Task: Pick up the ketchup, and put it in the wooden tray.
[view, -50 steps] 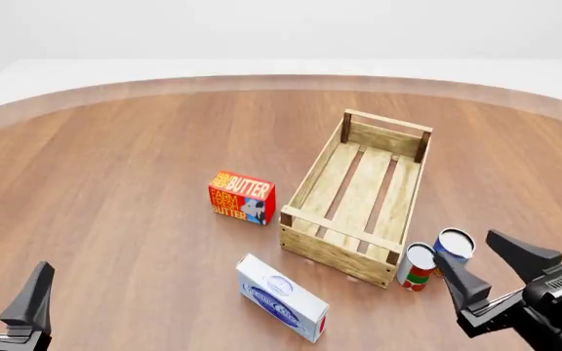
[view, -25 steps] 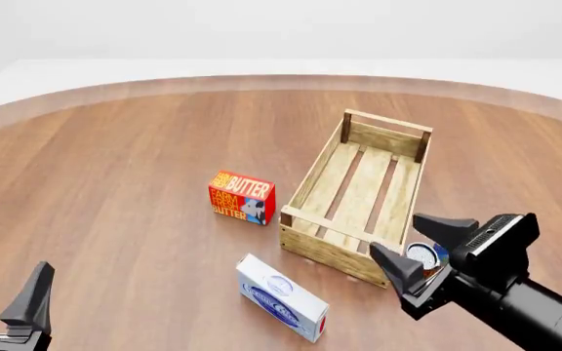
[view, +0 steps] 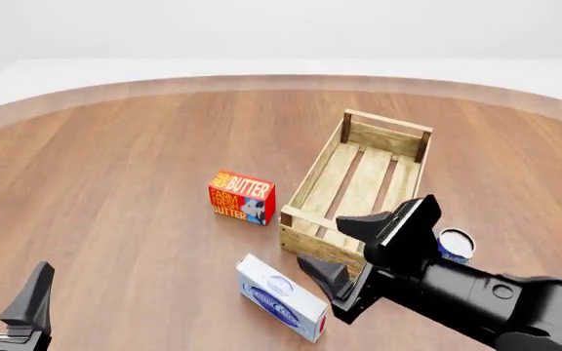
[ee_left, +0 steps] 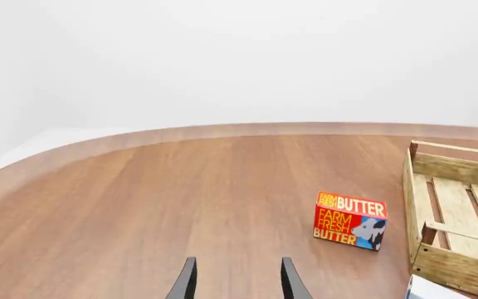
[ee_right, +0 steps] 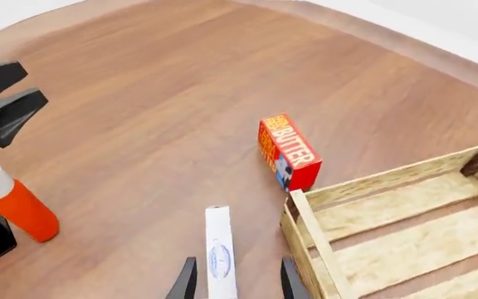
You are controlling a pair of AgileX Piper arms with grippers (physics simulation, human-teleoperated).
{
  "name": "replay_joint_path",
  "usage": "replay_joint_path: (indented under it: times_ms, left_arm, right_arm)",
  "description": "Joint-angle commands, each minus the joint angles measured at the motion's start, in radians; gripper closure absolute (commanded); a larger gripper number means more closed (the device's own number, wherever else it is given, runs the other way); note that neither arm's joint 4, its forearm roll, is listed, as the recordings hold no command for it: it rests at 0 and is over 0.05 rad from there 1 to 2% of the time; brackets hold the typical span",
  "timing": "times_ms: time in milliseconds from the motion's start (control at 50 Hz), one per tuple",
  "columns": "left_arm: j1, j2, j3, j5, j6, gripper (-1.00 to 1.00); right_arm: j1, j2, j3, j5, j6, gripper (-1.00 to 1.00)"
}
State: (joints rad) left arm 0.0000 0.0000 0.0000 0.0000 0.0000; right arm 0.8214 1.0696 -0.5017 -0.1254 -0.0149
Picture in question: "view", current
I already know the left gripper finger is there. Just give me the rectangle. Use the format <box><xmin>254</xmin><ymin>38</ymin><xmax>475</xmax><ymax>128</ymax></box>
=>
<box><xmin>0</xmin><ymin>260</ymin><xmax>56</xmax><ymax>336</ymax></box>

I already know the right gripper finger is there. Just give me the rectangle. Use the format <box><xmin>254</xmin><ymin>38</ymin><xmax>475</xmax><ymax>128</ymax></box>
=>
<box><xmin>296</xmin><ymin>253</ymin><xmax>356</xmax><ymax>301</ymax></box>
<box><xmin>335</xmin><ymin>211</ymin><xmax>404</xmax><ymax>243</ymax></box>

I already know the white and blue food box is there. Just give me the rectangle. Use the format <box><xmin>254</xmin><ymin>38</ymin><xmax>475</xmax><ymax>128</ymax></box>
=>
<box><xmin>235</xmin><ymin>253</ymin><xmax>329</xmax><ymax>344</ymax></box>

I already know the red butter box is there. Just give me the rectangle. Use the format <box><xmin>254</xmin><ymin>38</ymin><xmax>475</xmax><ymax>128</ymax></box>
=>
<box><xmin>208</xmin><ymin>170</ymin><xmax>277</xmax><ymax>226</ymax></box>

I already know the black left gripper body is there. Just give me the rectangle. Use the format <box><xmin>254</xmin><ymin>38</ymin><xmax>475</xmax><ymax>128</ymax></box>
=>
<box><xmin>0</xmin><ymin>325</ymin><xmax>53</xmax><ymax>351</ymax></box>

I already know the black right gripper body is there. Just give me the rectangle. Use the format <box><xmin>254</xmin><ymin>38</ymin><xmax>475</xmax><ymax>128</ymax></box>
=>
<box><xmin>332</xmin><ymin>194</ymin><xmax>442</xmax><ymax>325</ymax></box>

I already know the wooden slat tray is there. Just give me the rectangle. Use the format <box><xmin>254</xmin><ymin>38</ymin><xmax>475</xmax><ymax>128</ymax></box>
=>
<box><xmin>278</xmin><ymin>108</ymin><xmax>434</xmax><ymax>281</ymax></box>

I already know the blue tin with white lid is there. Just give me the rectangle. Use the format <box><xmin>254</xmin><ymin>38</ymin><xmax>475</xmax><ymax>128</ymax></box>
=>
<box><xmin>436</xmin><ymin>228</ymin><xmax>477</xmax><ymax>266</ymax></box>

